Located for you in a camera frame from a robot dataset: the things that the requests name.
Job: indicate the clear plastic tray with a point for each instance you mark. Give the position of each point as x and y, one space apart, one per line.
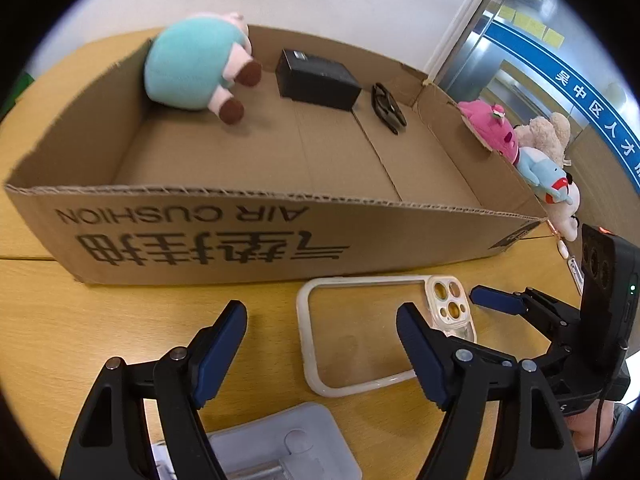
300 430

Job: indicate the brown cardboard box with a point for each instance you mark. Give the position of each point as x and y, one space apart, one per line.
200 225

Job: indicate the wooden desktop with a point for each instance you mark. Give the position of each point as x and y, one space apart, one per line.
100 320

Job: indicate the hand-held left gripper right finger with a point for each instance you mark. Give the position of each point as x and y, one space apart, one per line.
422 355

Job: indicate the pink bear plush toy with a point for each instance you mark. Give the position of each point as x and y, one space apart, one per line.
492 130

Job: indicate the white earbuds case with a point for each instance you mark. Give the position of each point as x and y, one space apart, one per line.
563 249

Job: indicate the pink translucent pen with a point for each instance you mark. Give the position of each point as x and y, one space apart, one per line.
554 230

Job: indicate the cream fluffy plush toy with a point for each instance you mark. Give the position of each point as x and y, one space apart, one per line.
542 135

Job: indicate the blue plush toy red band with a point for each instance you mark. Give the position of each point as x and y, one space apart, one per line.
540 170

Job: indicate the green plant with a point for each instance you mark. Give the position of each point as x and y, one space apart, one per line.
15 92

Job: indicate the row of yellow sticky notes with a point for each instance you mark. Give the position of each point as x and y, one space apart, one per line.
530 22

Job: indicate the white dog plush toy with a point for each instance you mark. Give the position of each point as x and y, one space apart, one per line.
567 215

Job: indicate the person's right forearm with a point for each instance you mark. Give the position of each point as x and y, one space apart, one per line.
582 435

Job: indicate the blue door banner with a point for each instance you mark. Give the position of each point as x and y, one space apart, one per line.
575 85

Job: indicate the clear phone case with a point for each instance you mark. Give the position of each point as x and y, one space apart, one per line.
432 321

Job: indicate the black rectangular box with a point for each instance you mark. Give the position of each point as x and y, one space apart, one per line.
315 80

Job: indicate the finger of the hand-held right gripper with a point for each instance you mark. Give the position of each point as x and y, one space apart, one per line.
495 299

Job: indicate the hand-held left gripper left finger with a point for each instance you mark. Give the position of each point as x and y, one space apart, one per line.
220 355

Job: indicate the glass door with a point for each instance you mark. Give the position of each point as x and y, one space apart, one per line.
500 70

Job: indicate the pig plush toy teal body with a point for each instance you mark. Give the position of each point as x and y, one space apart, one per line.
195 60

